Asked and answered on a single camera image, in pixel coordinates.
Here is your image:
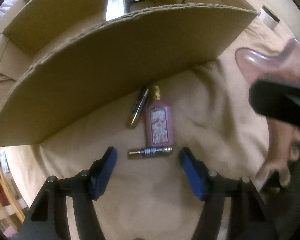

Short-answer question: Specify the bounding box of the pink perfume bottle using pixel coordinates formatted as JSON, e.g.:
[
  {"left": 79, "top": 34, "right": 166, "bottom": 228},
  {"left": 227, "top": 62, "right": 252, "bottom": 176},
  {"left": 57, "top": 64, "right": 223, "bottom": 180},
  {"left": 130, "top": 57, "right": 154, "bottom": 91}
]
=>
[{"left": 145, "top": 86, "right": 173, "bottom": 147}]

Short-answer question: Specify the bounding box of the tan bed sheet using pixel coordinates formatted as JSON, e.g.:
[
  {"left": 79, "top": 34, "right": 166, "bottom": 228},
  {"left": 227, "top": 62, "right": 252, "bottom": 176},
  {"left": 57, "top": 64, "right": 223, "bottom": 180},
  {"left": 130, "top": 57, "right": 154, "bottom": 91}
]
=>
[{"left": 0, "top": 0, "right": 293, "bottom": 239}]

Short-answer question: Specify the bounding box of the person right hand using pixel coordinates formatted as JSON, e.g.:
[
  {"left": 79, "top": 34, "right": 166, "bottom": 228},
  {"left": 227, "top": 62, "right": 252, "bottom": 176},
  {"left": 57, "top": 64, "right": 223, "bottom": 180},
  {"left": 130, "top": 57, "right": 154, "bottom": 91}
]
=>
[{"left": 235, "top": 38, "right": 300, "bottom": 187}]

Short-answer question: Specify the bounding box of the brown cardboard box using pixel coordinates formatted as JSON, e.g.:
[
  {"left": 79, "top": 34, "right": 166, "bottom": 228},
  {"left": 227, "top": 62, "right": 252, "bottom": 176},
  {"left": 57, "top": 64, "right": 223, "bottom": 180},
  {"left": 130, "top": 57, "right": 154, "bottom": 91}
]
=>
[{"left": 0, "top": 0, "right": 257, "bottom": 147}]

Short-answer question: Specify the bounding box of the white box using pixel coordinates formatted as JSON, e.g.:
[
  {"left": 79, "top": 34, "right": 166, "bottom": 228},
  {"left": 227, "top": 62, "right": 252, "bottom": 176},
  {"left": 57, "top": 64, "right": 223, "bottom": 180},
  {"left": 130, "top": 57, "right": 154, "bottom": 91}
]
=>
[{"left": 105, "top": 0, "right": 126, "bottom": 21}]

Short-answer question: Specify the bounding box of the white jar brown lid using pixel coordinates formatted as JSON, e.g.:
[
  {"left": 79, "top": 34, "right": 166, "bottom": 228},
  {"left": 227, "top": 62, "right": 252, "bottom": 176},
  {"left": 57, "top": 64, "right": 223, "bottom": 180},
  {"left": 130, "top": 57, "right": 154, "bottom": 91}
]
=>
[{"left": 258, "top": 5, "right": 280, "bottom": 30}]

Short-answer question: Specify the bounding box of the gold black battery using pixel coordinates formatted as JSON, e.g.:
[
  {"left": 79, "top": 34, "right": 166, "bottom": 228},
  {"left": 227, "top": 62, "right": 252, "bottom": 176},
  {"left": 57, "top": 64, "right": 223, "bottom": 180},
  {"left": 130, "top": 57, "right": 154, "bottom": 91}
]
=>
[{"left": 128, "top": 146, "right": 173, "bottom": 159}]

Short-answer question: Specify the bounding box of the wooden chair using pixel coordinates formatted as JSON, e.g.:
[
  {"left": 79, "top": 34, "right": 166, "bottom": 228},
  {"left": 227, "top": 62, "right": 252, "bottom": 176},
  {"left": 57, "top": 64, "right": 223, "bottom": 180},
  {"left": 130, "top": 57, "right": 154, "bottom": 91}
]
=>
[{"left": 0, "top": 167, "right": 28, "bottom": 232}]

